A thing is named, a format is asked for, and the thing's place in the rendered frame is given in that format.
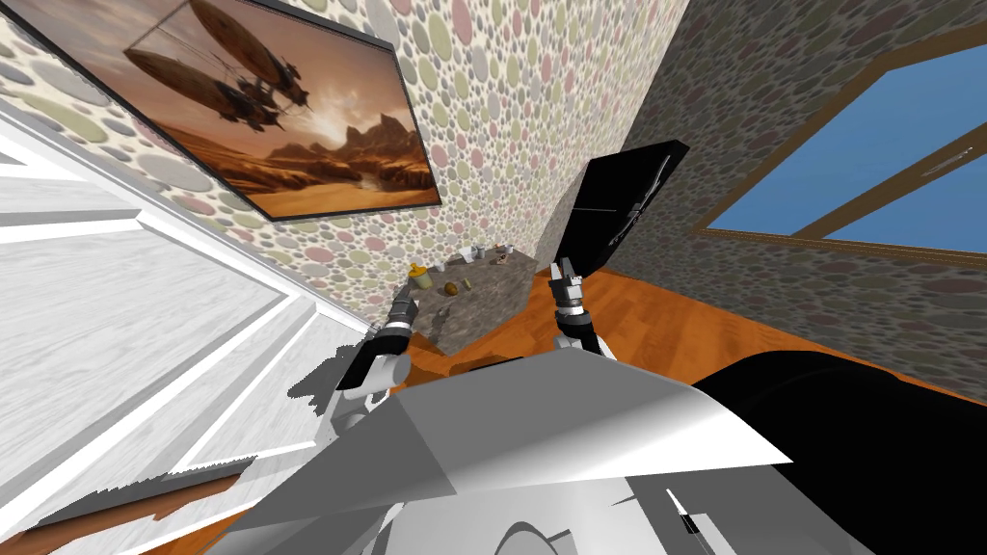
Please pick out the white panelled door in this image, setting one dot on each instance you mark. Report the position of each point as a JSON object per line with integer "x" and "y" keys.
{"x": 116, "y": 308}

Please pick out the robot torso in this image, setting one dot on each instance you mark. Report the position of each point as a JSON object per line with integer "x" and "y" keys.
{"x": 540, "y": 432}

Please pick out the wooden framed window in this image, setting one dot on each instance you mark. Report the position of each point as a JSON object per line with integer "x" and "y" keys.
{"x": 864, "y": 146}

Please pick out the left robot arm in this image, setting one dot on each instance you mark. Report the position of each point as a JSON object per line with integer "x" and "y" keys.
{"x": 378, "y": 364}

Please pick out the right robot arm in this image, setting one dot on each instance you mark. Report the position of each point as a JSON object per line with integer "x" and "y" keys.
{"x": 871, "y": 439}

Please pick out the framed airship desert picture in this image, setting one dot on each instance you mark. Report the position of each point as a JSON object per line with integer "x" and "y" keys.
{"x": 293, "y": 116}

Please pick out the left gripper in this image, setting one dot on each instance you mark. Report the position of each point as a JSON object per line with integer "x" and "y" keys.
{"x": 402, "y": 307}

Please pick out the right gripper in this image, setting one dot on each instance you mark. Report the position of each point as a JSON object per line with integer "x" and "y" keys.
{"x": 568, "y": 294}

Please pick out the grey stone counter with items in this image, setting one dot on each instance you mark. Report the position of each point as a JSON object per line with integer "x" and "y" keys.
{"x": 486, "y": 297}

